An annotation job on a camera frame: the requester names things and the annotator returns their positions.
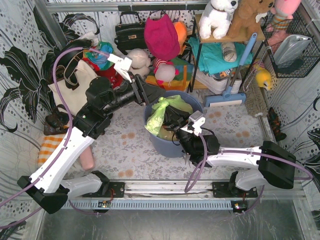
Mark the green plastic trash bag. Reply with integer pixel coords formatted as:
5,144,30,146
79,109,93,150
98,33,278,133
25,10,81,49
144,95,194,141

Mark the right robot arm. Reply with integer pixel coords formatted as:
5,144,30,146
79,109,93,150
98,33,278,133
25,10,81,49
162,106,296,195

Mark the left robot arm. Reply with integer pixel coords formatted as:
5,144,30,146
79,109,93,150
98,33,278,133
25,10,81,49
17,74,166,214

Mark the blue-grey trash bin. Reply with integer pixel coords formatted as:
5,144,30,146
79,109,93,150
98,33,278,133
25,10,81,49
143,90,204,158

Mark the rainbow striped bag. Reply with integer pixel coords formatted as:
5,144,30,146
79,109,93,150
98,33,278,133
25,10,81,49
146,57,194,91

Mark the cream canvas tote bag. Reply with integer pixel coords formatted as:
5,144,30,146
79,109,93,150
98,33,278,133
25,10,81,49
47,59,100,116

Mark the dark brown leather bag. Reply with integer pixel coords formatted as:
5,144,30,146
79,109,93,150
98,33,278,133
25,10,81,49
43,104,70,136

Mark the white pink-eared plush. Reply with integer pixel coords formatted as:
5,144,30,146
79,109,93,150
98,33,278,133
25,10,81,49
153,58,180,85

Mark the white fluffy plush toy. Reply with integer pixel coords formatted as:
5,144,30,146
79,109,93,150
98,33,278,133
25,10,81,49
127,48,151,77

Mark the red folded cloth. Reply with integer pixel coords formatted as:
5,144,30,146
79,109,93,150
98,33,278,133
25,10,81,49
88,62,123,89

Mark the colourful scarf bundle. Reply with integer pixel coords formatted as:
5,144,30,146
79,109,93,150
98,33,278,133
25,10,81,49
82,41,114,72

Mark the black leather handbag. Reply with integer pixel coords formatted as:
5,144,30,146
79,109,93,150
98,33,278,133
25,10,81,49
114,11,148,55

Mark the magenta felt hat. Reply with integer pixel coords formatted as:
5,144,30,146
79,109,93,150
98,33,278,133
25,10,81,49
144,14,180,61

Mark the blue floor squeegee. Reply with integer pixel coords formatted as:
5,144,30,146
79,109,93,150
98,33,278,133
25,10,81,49
204,32,258,108

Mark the teal folded towel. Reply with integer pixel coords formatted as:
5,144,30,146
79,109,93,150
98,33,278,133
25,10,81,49
197,42,246,75

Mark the orange plush toy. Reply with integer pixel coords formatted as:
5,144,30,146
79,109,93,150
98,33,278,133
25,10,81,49
173,21,187,55

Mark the pink cylinder object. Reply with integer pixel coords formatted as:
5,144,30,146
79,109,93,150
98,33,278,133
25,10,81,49
79,146,95,171

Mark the patterned rolled cloth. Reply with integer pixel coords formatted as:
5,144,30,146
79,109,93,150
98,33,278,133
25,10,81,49
221,42,237,63

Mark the white grey plush dog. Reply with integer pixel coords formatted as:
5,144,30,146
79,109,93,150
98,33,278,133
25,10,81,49
199,0,239,40

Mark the yellow plush toy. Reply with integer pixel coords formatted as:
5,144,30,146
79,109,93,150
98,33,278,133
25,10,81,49
253,61,272,91

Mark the orange checkered cloth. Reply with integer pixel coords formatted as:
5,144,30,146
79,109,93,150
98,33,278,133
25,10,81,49
37,134,65,167

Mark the brown teddy bear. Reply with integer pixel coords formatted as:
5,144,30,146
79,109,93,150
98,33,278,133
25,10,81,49
227,0,275,38

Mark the wooden metal shelf rack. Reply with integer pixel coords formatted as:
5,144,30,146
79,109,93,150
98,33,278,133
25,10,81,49
186,14,266,93

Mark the silver foil pouch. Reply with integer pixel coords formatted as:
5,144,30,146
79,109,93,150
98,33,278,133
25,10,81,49
273,34,312,65

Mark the pink plush toy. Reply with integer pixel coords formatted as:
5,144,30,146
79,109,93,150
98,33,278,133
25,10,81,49
266,0,301,32

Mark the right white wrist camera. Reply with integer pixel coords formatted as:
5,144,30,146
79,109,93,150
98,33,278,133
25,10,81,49
180,110,206,137

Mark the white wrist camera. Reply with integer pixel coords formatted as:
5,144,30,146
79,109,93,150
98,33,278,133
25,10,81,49
107,53,132,83
180,110,206,137

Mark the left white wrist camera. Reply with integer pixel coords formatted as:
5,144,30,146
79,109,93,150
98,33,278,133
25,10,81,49
107,53,132,83

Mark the metal rod handle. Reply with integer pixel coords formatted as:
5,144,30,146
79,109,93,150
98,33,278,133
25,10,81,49
255,112,275,143

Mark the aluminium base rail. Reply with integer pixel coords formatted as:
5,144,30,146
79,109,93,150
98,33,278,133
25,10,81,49
46,180,306,214

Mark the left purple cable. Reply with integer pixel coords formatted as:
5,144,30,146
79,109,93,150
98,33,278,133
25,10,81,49
0,46,111,230

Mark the black wire basket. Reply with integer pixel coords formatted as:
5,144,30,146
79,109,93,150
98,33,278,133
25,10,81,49
261,12,320,79

